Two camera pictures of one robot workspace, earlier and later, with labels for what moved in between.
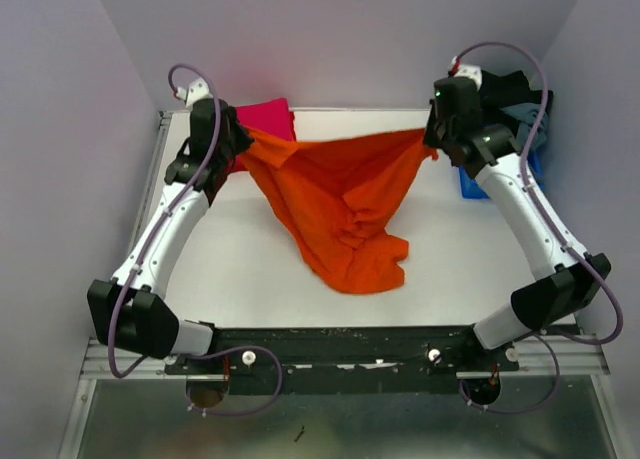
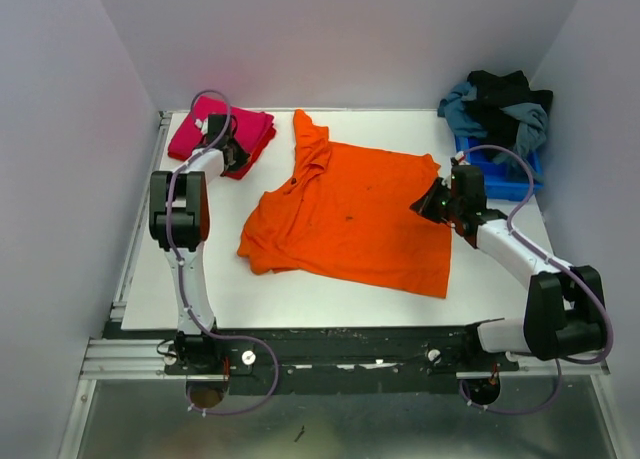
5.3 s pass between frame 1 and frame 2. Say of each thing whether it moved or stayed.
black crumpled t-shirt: stayed
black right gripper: moved
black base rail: stayed
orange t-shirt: moved
